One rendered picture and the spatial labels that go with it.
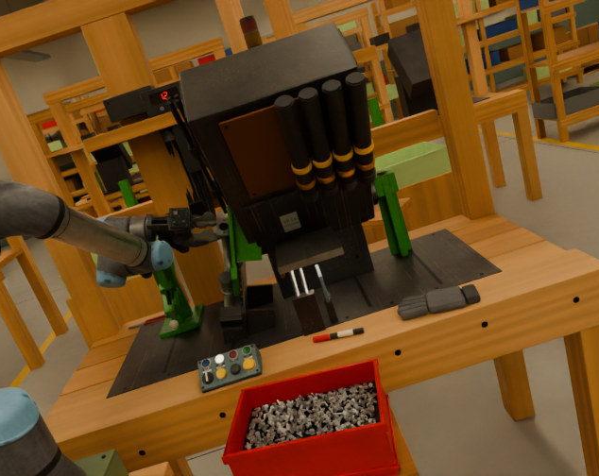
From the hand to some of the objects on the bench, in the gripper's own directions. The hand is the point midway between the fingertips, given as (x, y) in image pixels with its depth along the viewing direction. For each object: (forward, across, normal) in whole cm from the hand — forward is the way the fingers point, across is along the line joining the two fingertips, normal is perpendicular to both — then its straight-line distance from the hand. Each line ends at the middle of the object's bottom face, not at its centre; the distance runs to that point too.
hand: (222, 229), depth 144 cm
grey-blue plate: (+29, -26, +5) cm, 39 cm away
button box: (+3, -43, +3) cm, 44 cm away
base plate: (+21, -18, +20) cm, 34 cm away
